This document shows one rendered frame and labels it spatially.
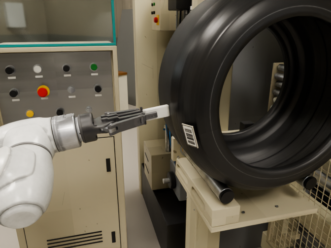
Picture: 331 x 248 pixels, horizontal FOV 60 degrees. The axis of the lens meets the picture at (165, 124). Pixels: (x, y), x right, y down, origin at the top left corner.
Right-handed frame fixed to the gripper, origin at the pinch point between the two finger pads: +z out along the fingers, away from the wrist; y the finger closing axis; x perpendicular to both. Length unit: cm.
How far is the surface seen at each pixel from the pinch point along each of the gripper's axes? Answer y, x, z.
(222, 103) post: 27.5, 11.3, 32.0
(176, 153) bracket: 25.2, 26.6, 10.0
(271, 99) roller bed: 39, 19, 61
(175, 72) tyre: -4.0, -10.6, 5.5
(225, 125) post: 27.6, 21.1, 32.4
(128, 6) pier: 486, -44, 71
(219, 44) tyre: -11.8, -16.6, 14.1
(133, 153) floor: 219, 115, 8
